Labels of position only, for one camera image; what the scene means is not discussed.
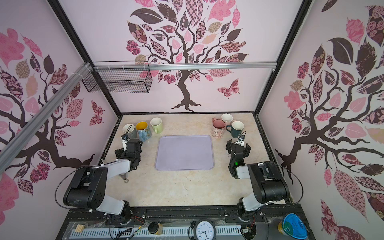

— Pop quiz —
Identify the grey mug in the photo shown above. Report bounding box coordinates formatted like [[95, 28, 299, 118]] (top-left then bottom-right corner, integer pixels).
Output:
[[123, 124, 138, 139]]

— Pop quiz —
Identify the blue butterfly mug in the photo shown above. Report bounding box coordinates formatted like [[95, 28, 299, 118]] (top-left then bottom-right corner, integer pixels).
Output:
[[136, 122, 152, 142]]

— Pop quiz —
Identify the dark green mug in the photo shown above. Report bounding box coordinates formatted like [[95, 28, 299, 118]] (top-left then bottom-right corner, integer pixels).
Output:
[[226, 121, 245, 138]]

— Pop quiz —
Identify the pink round mug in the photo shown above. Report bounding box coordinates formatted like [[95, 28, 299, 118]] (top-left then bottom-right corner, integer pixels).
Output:
[[211, 118, 226, 139]]

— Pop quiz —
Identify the pink patterned mug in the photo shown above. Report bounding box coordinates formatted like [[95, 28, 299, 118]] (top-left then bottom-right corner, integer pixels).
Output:
[[221, 114, 234, 125]]

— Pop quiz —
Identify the light green mug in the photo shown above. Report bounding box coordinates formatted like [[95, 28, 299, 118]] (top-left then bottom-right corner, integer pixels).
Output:
[[150, 117, 164, 134]]

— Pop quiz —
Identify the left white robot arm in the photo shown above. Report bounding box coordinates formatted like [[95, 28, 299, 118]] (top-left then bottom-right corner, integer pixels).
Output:
[[63, 139, 143, 219]]

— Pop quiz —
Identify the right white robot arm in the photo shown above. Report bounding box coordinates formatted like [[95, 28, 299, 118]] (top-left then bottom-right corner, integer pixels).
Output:
[[226, 140, 290, 213]]

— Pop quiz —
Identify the lavender plastic tray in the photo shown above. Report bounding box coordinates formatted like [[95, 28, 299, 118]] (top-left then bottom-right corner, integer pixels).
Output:
[[155, 135, 215, 171]]

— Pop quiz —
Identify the round analog clock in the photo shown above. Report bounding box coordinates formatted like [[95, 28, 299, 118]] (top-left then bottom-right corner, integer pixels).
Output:
[[194, 220, 217, 240]]

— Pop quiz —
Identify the blue lidded container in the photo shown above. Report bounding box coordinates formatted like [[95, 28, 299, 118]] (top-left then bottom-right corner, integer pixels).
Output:
[[278, 213, 308, 240]]

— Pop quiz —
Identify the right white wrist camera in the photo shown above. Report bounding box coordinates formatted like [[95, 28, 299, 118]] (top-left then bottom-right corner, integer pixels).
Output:
[[235, 135, 245, 146]]

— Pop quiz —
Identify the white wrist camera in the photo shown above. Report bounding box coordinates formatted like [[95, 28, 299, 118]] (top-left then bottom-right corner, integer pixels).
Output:
[[235, 135, 245, 146], [121, 134, 130, 151]]

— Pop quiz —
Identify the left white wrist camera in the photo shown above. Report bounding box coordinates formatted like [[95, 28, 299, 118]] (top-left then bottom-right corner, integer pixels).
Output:
[[121, 134, 130, 151]]

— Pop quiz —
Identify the black wire basket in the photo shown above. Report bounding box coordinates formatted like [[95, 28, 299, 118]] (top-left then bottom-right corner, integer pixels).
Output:
[[82, 60, 153, 94]]

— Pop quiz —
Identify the white cable duct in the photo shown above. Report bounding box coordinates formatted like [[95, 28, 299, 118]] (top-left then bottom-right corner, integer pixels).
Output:
[[68, 225, 242, 240]]

